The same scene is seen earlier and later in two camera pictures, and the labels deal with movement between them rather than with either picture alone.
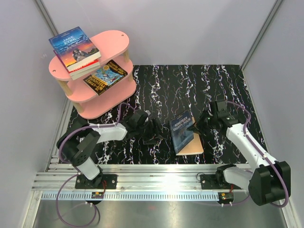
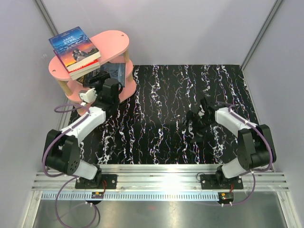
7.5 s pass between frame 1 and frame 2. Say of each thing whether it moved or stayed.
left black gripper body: moved
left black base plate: stayed
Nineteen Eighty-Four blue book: moved
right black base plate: stayed
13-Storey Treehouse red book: moved
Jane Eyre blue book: stayed
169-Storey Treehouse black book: moved
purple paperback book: stayed
